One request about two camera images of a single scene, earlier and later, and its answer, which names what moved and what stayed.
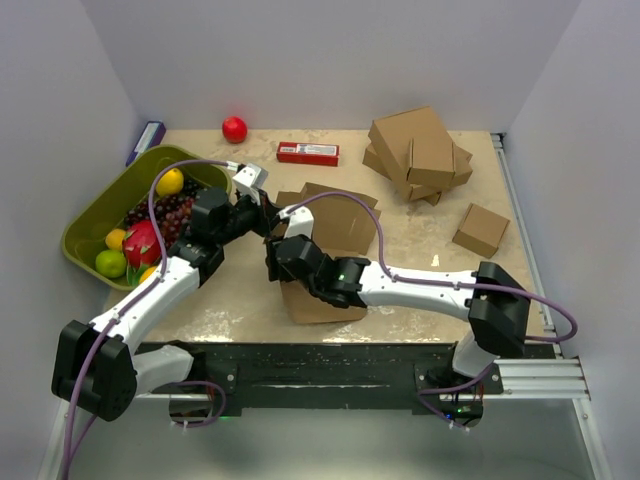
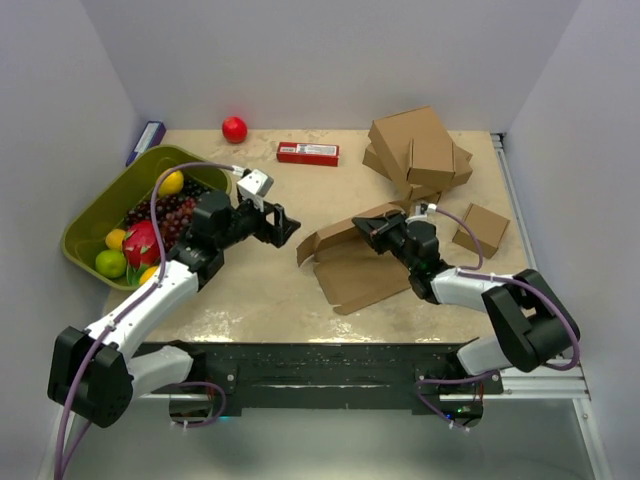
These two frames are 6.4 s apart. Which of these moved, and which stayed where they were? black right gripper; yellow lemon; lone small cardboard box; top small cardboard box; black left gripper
Moved: black right gripper
Stayed: yellow lemon; lone small cardboard box; top small cardboard box; black left gripper
